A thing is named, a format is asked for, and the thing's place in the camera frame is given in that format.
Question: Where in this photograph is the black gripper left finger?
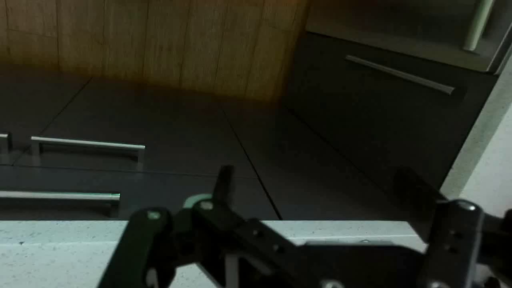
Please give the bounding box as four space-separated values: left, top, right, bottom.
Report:
98 163 302 288

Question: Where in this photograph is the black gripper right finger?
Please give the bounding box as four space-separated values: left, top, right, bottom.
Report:
393 168 512 288

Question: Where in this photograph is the dark cabinet drawer front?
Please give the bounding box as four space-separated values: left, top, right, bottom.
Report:
0 75 278 219

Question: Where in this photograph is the dark cabinet right door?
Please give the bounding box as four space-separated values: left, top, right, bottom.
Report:
223 33 497 219

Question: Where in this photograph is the white table leg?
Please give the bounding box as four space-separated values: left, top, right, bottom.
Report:
463 0 497 51

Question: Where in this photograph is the silver cabinet handle right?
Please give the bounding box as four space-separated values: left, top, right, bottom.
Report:
346 54 457 96

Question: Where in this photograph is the silver drawer handle upper left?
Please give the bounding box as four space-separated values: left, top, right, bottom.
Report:
31 136 148 155

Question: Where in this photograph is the silver drawer handle lower left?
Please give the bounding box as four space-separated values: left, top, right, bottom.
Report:
0 190 122 201

